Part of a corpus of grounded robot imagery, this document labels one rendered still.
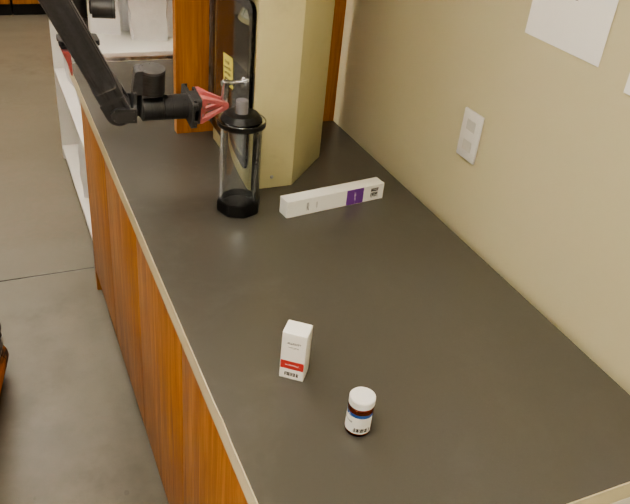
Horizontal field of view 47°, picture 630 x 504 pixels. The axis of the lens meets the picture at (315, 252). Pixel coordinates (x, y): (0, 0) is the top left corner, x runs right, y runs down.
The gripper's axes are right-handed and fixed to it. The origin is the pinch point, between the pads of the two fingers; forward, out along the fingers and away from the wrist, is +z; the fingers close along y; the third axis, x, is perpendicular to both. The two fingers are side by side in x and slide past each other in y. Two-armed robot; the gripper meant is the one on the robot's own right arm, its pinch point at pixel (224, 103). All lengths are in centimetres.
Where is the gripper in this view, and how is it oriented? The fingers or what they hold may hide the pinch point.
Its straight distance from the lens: 175.5
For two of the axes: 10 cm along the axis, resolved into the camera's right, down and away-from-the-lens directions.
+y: -3.8, -6.3, 6.7
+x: -1.6, 7.6, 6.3
